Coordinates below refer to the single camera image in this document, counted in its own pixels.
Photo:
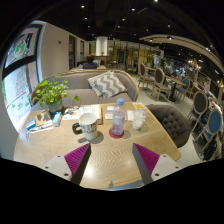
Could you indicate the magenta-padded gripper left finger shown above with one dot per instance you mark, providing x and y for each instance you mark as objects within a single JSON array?
[{"x": 76, "y": 158}]

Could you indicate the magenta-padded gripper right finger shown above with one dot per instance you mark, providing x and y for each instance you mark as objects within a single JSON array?
[{"x": 146, "y": 158}]

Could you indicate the clear blue-capped water bottle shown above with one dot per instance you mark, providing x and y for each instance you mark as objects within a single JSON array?
[{"x": 118, "y": 120}]

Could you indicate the clear plastic cup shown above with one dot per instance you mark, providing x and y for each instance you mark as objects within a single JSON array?
[{"x": 138, "y": 120}]

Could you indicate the dark grey tufted armchair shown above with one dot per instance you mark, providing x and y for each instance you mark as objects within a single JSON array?
[{"x": 171, "y": 125}]

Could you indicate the small light blue box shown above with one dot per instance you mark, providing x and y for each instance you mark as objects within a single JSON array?
[{"x": 57, "y": 119}]

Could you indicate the white tube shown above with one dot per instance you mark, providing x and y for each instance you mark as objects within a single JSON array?
[{"x": 42, "y": 127}]

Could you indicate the printed paper menu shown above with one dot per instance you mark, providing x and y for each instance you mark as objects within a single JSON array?
[{"x": 88, "y": 109}]

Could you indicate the brown printed card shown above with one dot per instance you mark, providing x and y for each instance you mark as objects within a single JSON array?
[{"x": 43, "y": 117}]

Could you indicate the pill blister pack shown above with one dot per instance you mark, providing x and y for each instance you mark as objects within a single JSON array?
[{"x": 28, "y": 135}]

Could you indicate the yellow square table sticker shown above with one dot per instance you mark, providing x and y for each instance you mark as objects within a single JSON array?
[{"x": 138, "y": 105}]

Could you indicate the flat blue white box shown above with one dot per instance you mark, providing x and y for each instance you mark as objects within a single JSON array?
[{"x": 30, "y": 124}]

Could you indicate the green potted plant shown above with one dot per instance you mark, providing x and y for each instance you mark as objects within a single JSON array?
[{"x": 50, "y": 93}]

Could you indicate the grey white chevron cushion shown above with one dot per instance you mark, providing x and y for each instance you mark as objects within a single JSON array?
[{"x": 107, "y": 84}]

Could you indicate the window with festive stickers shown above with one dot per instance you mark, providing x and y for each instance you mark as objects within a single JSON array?
[{"x": 18, "y": 83}]

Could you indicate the person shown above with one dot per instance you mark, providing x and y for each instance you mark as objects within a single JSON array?
[{"x": 90, "y": 63}]

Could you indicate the white round pillar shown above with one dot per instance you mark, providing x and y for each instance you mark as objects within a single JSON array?
[{"x": 101, "y": 46}]

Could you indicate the group of ceiling lights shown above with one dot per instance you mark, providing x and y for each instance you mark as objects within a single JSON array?
[{"x": 82, "y": 6}]

